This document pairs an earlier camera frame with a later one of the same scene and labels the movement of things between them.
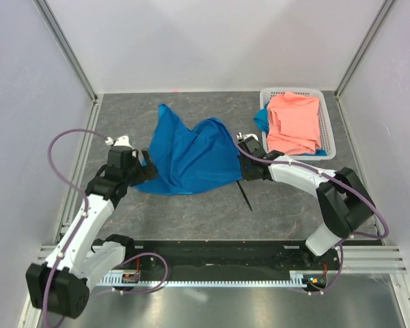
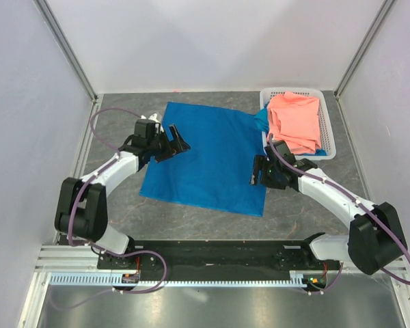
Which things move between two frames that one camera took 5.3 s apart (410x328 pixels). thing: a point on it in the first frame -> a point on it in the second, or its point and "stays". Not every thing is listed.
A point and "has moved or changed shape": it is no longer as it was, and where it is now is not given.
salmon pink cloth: [294, 127] stays
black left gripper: [147, 172] -> [173, 147]
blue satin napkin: [203, 159] has moved or changed shape
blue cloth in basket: [262, 119] stays
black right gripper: [249, 176] -> [260, 162]
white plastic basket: [326, 129] stays
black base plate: [317, 272] stays
